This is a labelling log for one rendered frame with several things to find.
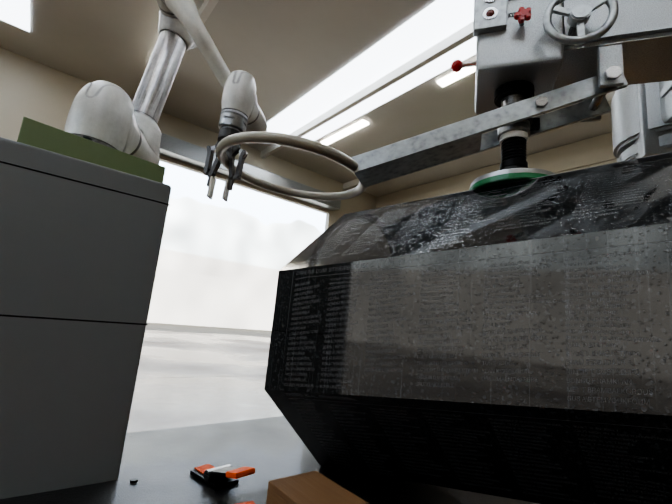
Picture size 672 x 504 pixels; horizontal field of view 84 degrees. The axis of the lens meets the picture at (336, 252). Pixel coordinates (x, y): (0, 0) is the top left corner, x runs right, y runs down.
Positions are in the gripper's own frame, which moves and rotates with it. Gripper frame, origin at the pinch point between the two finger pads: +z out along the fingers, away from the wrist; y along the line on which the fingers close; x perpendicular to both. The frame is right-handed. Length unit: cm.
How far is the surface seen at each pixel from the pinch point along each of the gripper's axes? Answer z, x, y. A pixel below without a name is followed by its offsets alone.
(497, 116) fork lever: -23, -21, 79
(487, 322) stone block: 30, -42, 74
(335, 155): -8.3, -18.4, 38.3
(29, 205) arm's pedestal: 19.6, -33.6, -29.0
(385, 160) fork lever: -11, -14, 52
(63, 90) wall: -247, 403, -473
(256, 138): -8.4, -23.0, 17.6
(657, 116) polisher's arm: -54, 19, 147
